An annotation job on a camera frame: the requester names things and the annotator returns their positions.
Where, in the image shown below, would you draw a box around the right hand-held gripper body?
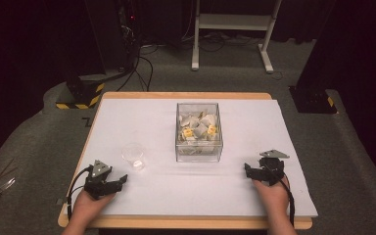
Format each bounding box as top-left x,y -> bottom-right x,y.
256,149 -> 291,188

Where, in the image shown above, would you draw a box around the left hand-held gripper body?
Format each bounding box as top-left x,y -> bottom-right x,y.
83,159 -> 116,201

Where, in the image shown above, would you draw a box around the clear plastic box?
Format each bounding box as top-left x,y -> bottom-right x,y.
174,102 -> 224,164

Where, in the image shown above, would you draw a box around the person's left hand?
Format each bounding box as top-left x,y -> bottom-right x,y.
72,189 -> 117,224

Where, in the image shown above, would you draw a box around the person's right hand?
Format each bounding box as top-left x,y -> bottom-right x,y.
252,175 -> 292,220

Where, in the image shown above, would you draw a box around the clear plastic cup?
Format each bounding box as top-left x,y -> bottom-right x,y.
120,142 -> 147,171

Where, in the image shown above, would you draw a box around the white table mat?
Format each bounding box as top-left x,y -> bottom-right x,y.
63,98 -> 319,218

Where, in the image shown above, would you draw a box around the pile of tea bags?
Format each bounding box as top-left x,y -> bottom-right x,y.
177,110 -> 219,154

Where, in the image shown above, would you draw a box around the yellow-striped black stand base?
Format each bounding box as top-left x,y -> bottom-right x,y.
55,72 -> 107,111

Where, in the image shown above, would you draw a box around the black column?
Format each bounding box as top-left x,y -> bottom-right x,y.
295,0 -> 356,93
83,0 -> 137,72

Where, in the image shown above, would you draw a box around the white metal stand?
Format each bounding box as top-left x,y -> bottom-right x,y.
190,0 -> 284,74

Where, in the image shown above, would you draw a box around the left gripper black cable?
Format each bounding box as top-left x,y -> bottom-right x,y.
66,164 -> 94,220

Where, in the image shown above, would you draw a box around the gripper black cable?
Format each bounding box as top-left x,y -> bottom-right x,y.
267,162 -> 297,228
66,164 -> 94,220

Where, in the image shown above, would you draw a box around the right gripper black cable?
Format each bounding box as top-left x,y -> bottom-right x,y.
267,162 -> 297,228

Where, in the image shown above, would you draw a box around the black floor cables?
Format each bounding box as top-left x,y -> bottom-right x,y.
115,43 -> 155,93

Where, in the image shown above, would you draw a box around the cables under white stand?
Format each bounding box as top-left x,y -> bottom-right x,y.
179,29 -> 266,54

